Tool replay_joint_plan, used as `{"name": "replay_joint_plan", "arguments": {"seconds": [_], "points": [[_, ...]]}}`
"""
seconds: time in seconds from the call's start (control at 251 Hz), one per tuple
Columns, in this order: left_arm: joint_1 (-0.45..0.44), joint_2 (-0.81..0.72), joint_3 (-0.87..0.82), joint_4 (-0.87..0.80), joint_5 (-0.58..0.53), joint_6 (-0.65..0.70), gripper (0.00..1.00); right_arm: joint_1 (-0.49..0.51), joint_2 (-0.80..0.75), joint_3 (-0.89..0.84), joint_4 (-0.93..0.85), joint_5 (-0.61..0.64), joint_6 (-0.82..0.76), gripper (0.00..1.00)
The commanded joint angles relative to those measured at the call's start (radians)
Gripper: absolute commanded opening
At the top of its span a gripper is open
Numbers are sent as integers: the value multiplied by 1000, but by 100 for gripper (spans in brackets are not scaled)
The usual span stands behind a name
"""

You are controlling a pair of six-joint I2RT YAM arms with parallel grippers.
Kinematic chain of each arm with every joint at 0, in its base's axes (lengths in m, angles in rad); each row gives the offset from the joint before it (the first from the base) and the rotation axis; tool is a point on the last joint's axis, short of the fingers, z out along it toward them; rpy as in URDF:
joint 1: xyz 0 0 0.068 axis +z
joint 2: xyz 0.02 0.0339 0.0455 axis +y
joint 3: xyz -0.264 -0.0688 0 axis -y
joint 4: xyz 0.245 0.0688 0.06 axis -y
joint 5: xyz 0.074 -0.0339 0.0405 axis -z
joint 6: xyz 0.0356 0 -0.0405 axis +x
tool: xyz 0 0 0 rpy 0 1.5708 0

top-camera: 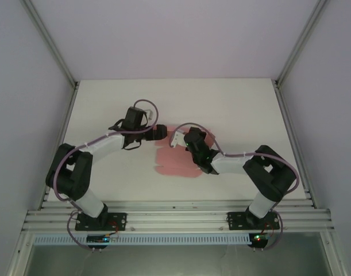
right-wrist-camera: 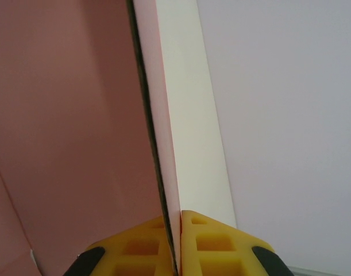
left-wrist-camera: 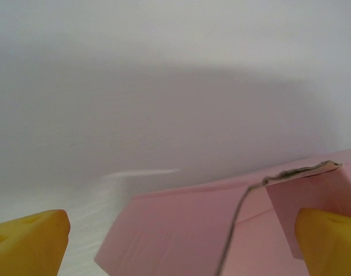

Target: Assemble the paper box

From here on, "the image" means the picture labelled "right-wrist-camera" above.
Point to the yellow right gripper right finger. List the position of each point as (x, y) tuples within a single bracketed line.
[(215, 247)]

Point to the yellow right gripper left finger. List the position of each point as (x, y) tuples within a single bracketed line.
[(135, 250)]

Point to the pink cloth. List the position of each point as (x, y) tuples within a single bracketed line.
[(77, 115)]

